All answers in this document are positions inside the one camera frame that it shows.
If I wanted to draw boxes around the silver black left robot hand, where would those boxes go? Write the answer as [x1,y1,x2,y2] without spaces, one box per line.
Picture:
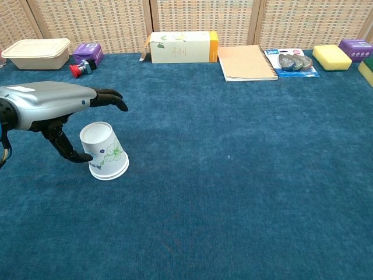
[0,81,129,163]

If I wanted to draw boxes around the white floral paper cup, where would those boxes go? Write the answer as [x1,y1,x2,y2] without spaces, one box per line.
[79,121,130,177]
[89,163,130,181]

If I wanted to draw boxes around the red emergency stop button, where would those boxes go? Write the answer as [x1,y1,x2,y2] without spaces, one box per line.
[69,59,97,79]

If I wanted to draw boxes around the beige lidded food container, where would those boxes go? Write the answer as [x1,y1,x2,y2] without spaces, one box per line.
[1,38,72,71]

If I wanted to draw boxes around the purple cardboard box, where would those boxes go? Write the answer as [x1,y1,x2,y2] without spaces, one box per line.
[72,43,104,65]
[338,38,373,63]

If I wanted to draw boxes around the woven bamboo screen panel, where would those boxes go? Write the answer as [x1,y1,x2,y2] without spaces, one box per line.
[254,0,373,51]
[0,0,44,51]
[149,0,261,47]
[26,0,153,55]

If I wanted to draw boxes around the cream floral tissue box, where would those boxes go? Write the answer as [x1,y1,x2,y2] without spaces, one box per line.
[139,30,219,64]

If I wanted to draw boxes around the blue table cloth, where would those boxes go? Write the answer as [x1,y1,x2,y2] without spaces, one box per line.
[0,49,373,280]

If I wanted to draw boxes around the brown spiral notebook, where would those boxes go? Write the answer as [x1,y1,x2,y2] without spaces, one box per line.
[217,44,279,83]

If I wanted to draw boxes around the blue tape blister pack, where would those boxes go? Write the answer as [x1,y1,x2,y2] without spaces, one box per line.
[263,48,321,79]

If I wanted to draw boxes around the green and yellow sponge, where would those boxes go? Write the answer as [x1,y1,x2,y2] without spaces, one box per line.
[357,57,373,88]

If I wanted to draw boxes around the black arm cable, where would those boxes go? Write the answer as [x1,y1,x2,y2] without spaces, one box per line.
[0,128,13,170]

